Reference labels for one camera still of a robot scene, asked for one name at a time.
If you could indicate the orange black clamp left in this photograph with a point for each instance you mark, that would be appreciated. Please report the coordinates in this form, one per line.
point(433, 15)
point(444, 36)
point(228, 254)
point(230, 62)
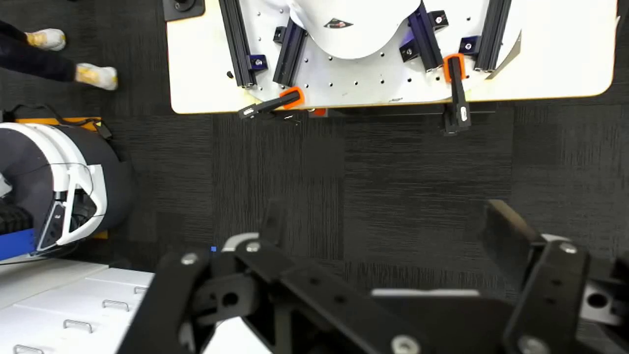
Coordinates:
point(289, 97)

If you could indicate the white drawer unit with handles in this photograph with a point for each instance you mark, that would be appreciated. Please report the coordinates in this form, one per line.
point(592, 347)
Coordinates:
point(67, 308)

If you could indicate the orange black clamp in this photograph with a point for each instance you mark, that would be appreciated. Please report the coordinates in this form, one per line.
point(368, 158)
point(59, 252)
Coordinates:
point(289, 97)
point(458, 113)

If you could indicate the orange black clamp right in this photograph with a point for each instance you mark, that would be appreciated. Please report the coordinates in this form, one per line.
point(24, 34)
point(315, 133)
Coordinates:
point(458, 113)

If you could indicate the white robot base mount plate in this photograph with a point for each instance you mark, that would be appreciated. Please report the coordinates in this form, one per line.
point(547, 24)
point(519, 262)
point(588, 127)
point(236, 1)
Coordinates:
point(350, 54)

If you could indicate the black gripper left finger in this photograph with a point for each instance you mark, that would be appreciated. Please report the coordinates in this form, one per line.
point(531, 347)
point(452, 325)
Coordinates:
point(291, 308)

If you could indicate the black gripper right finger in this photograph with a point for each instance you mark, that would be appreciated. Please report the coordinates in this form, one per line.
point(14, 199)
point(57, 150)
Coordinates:
point(560, 284)

